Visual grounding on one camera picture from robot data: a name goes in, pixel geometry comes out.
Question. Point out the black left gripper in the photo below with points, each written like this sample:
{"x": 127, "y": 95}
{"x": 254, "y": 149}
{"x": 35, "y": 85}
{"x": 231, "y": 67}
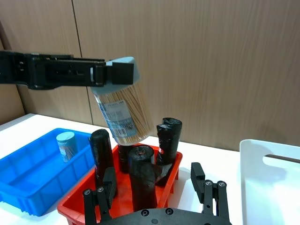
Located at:
{"x": 9, "y": 68}

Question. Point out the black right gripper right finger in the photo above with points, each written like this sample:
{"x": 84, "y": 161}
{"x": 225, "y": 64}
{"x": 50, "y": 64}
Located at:
{"x": 198, "y": 178}

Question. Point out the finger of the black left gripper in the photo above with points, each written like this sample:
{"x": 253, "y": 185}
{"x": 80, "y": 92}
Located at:
{"x": 122, "y": 73}

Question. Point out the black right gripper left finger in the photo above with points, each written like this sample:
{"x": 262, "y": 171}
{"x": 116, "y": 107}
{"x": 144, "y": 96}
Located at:
{"x": 109, "y": 185}

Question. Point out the toothpick jar with grey lid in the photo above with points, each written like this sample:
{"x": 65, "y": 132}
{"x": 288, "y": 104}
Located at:
{"x": 66, "y": 146}
{"x": 131, "y": 112}

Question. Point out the red plastic bin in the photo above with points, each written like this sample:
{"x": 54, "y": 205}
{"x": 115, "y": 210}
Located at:
{"x": 122, "y": 199}

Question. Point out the black trash bag roll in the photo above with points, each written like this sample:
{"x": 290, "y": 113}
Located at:
{"x": 167, "y": 145}
{"x": 123, "y": 159}
{"x": 102, "y": 152}
{"x": 141, "y": 178}

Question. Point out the white plastic tray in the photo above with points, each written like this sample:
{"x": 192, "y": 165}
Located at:
{"x": 269, "y": 187}

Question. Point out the blue plastic bin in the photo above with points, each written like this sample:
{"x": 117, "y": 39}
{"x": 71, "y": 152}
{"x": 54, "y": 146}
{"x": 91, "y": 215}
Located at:
{"x": 35, "y": 168}

